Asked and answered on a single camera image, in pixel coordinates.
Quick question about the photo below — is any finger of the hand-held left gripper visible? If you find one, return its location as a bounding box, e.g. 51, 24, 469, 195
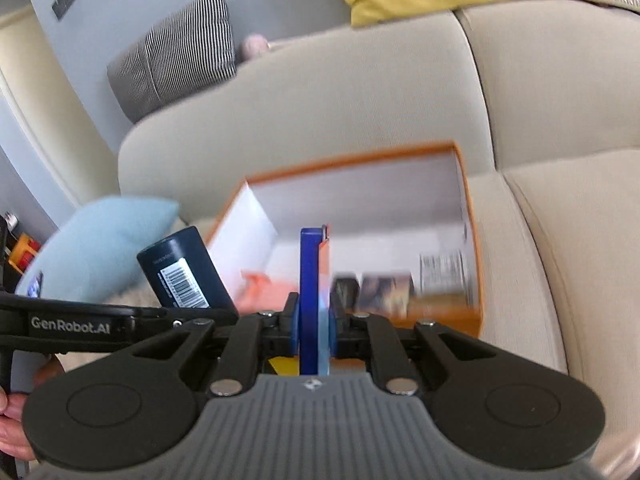
132, 306, 241, 342

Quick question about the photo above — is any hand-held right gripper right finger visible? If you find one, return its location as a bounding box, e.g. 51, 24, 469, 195
329, 295, 506, 395

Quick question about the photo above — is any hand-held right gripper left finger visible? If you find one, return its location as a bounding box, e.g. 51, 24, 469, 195
131, 294, 302, 397

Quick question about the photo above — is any blue box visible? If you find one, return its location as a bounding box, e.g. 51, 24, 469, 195
298, 224, 334, 377

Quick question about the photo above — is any navy cylinder bottle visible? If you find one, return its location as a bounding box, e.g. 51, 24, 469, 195
136, 226, 238, 312

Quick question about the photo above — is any orange box with white inside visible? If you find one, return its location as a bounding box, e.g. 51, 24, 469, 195
205, 142, 486, 342

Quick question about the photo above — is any person's left hand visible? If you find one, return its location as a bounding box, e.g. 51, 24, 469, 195
0, 392, 37, 462

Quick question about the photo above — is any small black box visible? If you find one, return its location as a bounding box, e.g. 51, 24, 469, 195
334, 274, 362, 312

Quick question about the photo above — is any pink pump bottle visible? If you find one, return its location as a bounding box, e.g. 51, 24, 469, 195
234, 269, 302, 315

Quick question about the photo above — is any dark printed box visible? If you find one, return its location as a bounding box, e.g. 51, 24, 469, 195
360, 271, 417, 317

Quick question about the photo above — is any yellow and red toy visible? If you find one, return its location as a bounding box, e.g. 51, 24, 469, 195
8, 234, 42, 275

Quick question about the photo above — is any light blue pillow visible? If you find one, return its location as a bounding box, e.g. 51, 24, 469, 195
14, 196, 182, 307

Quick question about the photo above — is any box with white label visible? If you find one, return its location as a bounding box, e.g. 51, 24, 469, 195
417, 249, 477, 307

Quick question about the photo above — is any cream sofa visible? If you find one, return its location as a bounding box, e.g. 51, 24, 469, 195
116, 0, 640, 466

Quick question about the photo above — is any black white striped pillow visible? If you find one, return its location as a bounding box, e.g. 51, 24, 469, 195
106, 0, 239, 124

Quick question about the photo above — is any pink plush toy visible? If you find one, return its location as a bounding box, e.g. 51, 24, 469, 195
241, 33, 271, 62

